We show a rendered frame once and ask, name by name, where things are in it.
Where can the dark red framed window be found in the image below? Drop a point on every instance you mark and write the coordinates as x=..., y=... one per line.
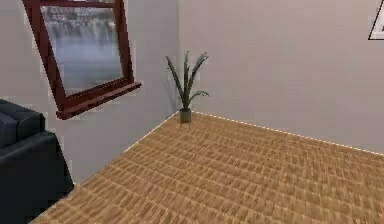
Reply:
x=85, y=50

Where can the dark blue sofa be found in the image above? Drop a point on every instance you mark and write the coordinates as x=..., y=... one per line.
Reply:
x=30, y=166

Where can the green potted house plant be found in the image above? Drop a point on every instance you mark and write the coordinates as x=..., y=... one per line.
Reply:
x=185, y=96

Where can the black framed wall picture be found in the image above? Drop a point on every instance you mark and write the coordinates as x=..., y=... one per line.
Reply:
x=379, y=28

